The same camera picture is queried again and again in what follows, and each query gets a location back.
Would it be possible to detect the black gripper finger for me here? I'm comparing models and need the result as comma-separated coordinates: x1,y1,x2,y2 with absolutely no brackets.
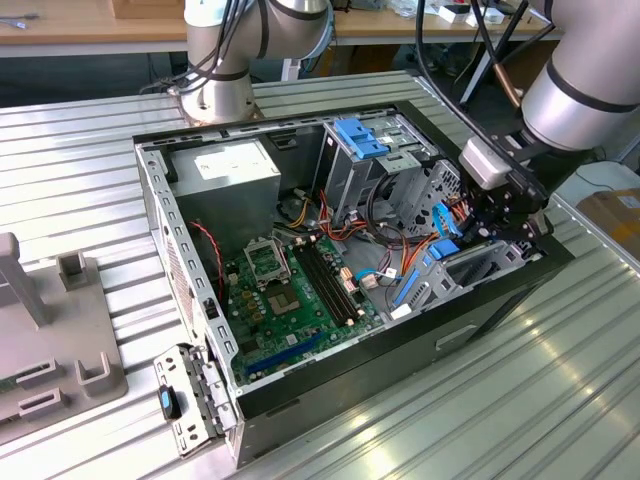
458,201,505,247
491,213,556,247

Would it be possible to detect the orange power wire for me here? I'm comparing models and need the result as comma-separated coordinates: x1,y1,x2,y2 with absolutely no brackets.
403,196,476,274

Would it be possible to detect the blue SATA wire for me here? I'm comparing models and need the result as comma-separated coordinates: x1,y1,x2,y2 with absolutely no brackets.
432,202,465,246

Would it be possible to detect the hard disk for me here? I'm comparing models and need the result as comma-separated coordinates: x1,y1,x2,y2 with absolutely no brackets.
393,238,494,307

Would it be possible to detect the cardboard box with label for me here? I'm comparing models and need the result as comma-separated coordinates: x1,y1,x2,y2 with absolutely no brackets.
575,188,640,257

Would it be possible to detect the white side table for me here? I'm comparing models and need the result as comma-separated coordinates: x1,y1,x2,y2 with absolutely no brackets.
549,160,640,207

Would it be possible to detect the grey optical drive cage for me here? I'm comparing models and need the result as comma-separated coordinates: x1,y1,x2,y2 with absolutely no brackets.
319,112,436,226

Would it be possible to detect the large brown cardboard sheet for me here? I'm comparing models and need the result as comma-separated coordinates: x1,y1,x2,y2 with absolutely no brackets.
502,42,557,96

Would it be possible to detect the blue plastic drive latch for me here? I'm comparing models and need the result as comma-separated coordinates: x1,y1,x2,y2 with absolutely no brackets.
334,117,394,160

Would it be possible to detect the black RAM slot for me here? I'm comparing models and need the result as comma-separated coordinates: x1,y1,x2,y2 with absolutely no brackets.
292,242,351,329
304,239,362,324

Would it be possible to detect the black slanted pole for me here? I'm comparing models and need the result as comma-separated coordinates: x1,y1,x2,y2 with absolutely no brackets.
458,0,531,105

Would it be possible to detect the white printed box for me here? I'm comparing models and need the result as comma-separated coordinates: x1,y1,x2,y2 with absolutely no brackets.
467,5,505,26

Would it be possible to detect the black open PC case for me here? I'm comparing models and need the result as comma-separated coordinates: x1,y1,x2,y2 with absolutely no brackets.
130,99,576,469

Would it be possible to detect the white box with black lid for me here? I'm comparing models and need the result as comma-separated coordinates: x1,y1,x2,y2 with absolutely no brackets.
437,3,472,24

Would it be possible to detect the wooden desk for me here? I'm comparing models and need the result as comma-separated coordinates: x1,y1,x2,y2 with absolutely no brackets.
0,0,190,57
330,0,565,49

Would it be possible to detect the green motherboard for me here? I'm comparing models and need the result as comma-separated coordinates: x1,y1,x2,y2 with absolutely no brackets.
222,234,389,389

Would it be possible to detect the metal socket cover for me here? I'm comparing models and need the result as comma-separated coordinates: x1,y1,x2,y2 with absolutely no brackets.
243,238,292,287

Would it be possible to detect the blue expansion slot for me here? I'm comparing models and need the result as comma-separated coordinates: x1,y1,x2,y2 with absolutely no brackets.
244,333,324,374

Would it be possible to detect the grey power supply unit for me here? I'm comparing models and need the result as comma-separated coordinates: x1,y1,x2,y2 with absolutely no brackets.
167,138,282,261

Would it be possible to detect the grey parts rack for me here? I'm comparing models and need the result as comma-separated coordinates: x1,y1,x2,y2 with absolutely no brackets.
0,232,129,444

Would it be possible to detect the small grey adapter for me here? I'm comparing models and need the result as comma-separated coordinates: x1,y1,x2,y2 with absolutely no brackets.
0,13,41,29

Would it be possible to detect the black camera bracket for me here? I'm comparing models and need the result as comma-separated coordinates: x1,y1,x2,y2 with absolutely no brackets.
492,133,550,211

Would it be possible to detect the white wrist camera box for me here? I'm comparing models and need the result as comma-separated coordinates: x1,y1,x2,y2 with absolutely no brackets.
458,138,514,191

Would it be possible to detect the black cable loop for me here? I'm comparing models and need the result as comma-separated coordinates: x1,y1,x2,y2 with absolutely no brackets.
366,172,407,249

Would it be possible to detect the copper braided hose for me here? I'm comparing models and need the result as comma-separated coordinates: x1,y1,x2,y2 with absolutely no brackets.
492,58,525,109

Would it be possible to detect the light blue thin wire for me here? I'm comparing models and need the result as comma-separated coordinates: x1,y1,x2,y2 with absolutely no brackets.
355,268,399,286

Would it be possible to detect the aluminium frame shelf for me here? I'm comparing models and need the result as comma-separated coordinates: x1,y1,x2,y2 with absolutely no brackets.
617,107,640,164

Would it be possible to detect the orange wire bundle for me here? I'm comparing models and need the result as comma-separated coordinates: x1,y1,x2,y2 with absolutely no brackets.
317,189,371,249

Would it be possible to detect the red and black fan wire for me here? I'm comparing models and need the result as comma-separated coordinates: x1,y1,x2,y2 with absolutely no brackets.
189,219,226,304

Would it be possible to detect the grey expansion slot bracket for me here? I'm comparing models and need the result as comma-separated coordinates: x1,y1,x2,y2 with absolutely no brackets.
152,342,241,459

